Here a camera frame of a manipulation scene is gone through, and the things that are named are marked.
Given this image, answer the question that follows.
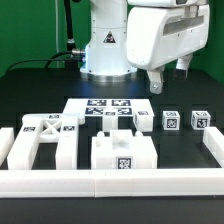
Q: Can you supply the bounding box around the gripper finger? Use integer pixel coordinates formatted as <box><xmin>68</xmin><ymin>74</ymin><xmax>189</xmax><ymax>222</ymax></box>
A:
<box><xmin>147</xmin><ymin>67</ymin><xmax>164</xmax><ymax>94</ymax></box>
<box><xmin>173</xmin><ymin>54</ymin><xmax>193</xmax><ymax>81</ymax></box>

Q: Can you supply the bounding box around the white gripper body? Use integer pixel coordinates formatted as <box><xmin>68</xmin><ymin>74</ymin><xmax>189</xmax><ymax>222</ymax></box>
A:
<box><xmin>127</xmin><ymin>0</ymin><xmax>210</xmax><ymax>70</ymax></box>

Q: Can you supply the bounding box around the white chair seat part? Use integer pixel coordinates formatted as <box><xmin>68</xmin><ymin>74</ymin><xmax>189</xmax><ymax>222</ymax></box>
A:
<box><xmin>91</xmin><ymin>129</ymin><xmax>158</xmax><ymax>170</ymax></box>

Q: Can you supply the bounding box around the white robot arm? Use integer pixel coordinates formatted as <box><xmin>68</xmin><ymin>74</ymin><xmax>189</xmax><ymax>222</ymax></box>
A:
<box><xmin>80</xmin><ymin>0</ymin><xmax>210</xmax><ymax>94</ymax></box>

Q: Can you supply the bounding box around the white tagged cube left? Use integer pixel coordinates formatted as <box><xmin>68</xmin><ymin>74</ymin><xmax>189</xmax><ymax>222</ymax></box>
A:
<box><xmin>162</xmin><ymin>111</ymin><xmax>180</xmax><ymax>130</ymax></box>

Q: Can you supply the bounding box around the white tagged cube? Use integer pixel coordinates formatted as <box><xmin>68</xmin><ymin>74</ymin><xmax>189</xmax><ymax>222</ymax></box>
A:
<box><xmin>191</xmin><ymin>111</ymin><xmax>211</xmax><ymax>130</ymax></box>
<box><xmin>162</xmin><ymin>111</ymin><xmax>180</xmax><ymax>130</ymax></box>

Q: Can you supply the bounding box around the white tagged cube right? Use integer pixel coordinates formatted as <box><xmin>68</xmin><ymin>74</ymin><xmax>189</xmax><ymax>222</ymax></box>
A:
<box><xmin>191</xmin><ymin>111</ymin><xmax>211</xmax><ymax>130</ymax></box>

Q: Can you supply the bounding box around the white right fence wall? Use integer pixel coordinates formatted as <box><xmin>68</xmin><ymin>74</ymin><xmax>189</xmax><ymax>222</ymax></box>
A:
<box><xmin>203</xmin><ymin>127</ymin><xmax>224</xmax><ymax>168</ymax></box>

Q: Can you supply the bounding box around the white fence wall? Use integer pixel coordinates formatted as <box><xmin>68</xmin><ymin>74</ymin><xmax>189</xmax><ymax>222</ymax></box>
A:
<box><xmin>0</xmin><ymin>168</ymin><xmax>224</xmax><ymax>198</ymax></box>
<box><xmin>203</xmin><ymin>127</ymin><xmax>224</xmax><ymax>168</ymax></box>
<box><xmin>0</xmin><ymin>127</ymin><xmax>14</xmax><ymax>166</ymax></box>

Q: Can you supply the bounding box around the black vertical hose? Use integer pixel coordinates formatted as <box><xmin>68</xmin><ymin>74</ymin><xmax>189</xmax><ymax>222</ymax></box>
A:
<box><xmin>63</xmin><ymin>0</ymin><xmax>76</xmax><ymax>52</ymax></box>

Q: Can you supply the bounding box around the white marker base plate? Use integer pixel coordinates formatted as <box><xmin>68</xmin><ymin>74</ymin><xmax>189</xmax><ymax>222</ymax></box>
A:
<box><xmin>63</xmin><ymin>98</ymin><xmax>154</xmax><ymax>117</ymax></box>

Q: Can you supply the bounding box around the white chair back frame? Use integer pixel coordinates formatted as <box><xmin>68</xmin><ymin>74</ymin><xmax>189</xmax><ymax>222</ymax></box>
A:
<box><xmin>7</xmin><ymin>113</ymin><xmax>85</xmax><ymax>170</ymax></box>

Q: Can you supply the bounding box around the white front fence wall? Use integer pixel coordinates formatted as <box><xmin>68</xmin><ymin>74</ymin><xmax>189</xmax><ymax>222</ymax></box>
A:
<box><xmin>0</xmin><ymin>168</ymin><xmax>224</xmax><ymax>198</ymax></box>

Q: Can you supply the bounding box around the black cable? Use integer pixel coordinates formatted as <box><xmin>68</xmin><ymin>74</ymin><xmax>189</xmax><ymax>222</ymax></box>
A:
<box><xmin>4</xmin><ymin>49</ymin><xmax>86</xmax><ymax>76</ymax></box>

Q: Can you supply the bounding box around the white left fence wall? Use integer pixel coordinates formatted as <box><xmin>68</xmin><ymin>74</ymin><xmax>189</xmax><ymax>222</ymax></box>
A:
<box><xmin>0</xmin><ymin>127</ymin><xmax>14</xmax><ymax>166</ymax></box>

